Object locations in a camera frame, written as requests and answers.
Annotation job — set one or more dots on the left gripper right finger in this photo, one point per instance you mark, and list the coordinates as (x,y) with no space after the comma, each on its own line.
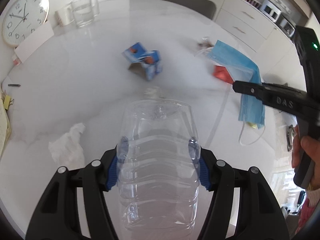
(259,215)

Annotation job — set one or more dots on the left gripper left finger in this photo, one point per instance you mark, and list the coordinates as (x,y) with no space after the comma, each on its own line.
(56,215)

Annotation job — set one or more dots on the orange red wrapper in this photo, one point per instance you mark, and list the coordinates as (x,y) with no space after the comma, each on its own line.
(221,73)

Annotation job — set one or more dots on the person right hand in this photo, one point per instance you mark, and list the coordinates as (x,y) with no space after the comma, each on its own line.
(311,147)

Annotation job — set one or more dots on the yellow binder clip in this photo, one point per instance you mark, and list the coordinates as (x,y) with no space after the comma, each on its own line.
(7,100)

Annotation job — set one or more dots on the clear plastic snack bag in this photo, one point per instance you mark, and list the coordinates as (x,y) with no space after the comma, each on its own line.
(205,43)

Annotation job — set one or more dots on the white tissue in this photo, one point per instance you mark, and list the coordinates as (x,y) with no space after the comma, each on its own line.
(67,151)

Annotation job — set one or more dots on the clear glass mug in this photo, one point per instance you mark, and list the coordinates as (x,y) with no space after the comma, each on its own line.
(84,11)

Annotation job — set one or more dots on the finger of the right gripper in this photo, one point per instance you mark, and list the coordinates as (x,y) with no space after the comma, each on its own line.
(252,88)

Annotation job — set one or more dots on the grey chair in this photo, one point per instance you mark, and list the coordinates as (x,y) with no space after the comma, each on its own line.
(204,7)

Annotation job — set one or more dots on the pink floral clothing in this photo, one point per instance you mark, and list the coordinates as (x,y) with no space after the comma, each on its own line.
(312,199)

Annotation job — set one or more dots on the white wall clock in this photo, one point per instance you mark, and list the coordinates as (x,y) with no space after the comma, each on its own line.
(22,19)

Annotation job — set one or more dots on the white tape roll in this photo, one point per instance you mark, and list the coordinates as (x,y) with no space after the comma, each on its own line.
(64,15)

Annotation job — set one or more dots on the clear plastic bottle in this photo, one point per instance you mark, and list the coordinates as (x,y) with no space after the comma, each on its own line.
(158,167)

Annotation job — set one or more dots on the blue face mask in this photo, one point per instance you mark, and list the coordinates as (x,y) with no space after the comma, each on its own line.
(240,68)

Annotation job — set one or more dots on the white drawer cabinet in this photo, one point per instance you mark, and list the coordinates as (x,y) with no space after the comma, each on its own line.
(244,22)

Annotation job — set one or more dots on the yellow and blue wrapper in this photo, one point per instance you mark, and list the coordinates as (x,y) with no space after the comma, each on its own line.
(252,125)

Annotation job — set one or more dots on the blue printed carton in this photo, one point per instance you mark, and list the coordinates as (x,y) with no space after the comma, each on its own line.
(145,63)

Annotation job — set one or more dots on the black pen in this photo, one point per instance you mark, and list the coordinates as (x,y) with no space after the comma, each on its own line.
(14,85)

